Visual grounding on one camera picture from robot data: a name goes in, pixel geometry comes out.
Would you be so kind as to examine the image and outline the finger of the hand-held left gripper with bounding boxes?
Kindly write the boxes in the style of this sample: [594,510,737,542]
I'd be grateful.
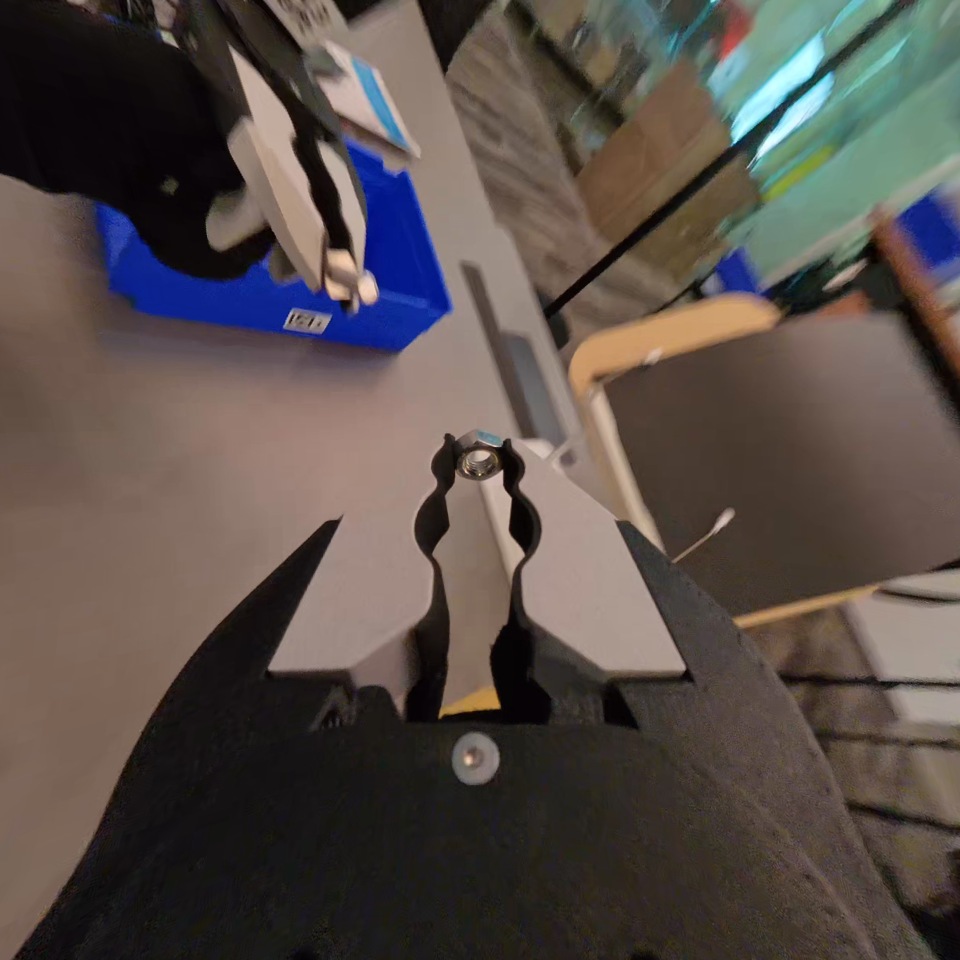
[296,75,369,301]
[227,54,331,295]

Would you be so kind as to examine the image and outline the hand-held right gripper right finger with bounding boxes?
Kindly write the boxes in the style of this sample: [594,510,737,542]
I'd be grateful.
[495,436,687,721]

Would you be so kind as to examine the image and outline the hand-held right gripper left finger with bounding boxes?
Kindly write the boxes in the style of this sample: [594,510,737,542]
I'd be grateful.
[268,433,460,721]

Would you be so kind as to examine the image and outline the steel hex nut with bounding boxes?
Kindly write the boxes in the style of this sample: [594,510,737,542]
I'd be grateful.
[455,441,502,482]

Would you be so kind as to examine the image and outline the person's left forearm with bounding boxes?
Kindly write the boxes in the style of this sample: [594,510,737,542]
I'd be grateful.
[0,0,99,196]

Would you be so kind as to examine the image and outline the white blue leaflet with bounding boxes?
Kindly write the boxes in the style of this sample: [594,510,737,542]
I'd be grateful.
[322,41,421,162]

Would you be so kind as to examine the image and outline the black pole stand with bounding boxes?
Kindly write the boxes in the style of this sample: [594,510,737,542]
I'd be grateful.
[543,0,920,318]

